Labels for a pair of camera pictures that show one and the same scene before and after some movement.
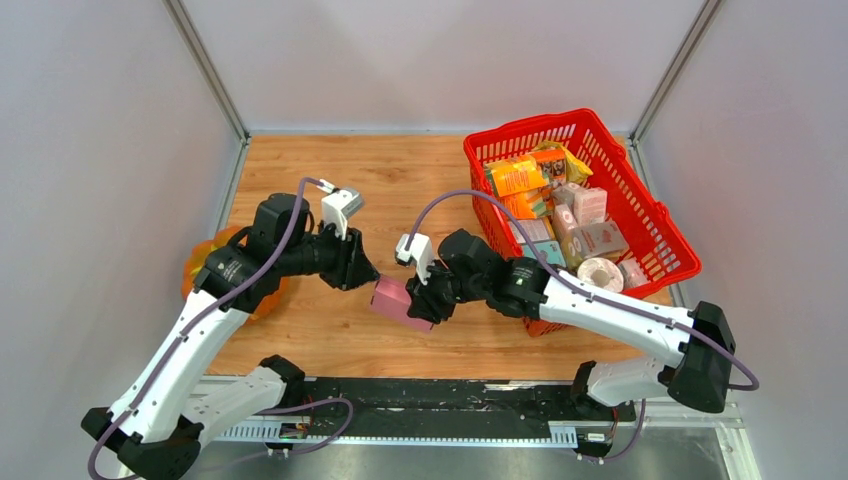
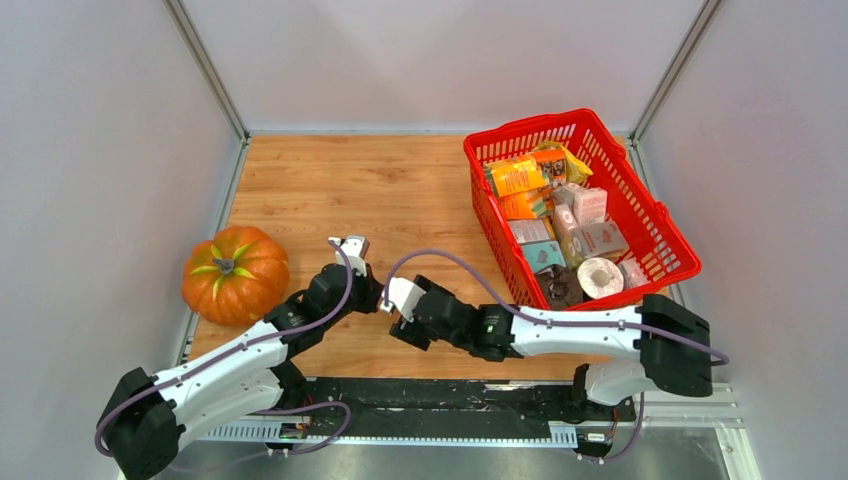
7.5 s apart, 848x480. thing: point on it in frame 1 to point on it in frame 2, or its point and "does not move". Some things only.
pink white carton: (599, 239) does not move
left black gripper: (352, 268) to (372, 289)
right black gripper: (424, 302) to (413, 333)
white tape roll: (601, 272) does not move
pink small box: (590, 206) does not move
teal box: (551, 252) does not move
